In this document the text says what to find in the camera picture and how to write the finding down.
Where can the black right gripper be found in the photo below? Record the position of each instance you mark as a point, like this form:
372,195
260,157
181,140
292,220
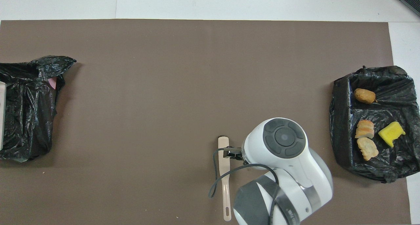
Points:
238,153

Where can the beige hand brush black bristles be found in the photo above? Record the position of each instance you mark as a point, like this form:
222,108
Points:
225,198

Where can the beige foam chunk orange side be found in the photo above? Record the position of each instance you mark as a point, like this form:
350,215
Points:
365,129

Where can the pale yellow foam chunk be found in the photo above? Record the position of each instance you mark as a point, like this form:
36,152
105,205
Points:
368,149

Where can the orange brown sponge chunk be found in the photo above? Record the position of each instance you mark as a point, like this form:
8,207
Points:
364,95

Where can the large yellow sponge chunk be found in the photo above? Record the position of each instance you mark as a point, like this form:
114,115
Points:
391,133

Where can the beige plastic dustpan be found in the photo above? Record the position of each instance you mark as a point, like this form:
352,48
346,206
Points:
2,113

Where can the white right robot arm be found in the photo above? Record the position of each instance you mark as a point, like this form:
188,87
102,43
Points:
295,172

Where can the black bag lined pink bin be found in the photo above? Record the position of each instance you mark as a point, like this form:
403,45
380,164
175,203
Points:
26,120

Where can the brown table mat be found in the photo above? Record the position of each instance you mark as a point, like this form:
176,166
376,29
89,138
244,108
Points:
197,48

